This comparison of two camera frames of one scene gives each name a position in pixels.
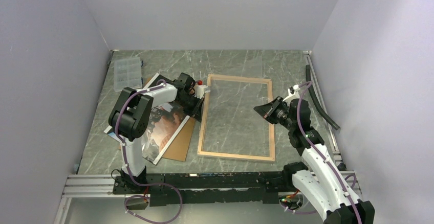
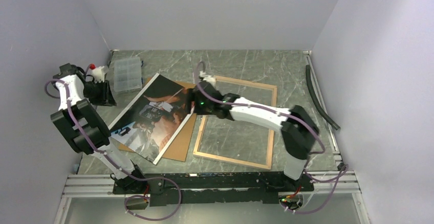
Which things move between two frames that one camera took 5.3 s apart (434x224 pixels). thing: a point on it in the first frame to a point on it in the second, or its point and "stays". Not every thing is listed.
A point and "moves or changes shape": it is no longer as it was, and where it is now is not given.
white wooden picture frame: x=240 y=79 moves or changes shape
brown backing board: x=178 y=150 stays
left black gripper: x=196 y=111 to x=107 y=97
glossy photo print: x=168 y=119 stays
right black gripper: x=265 y=109 to x=192 y=96
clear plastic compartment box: x=128 y=73 stays
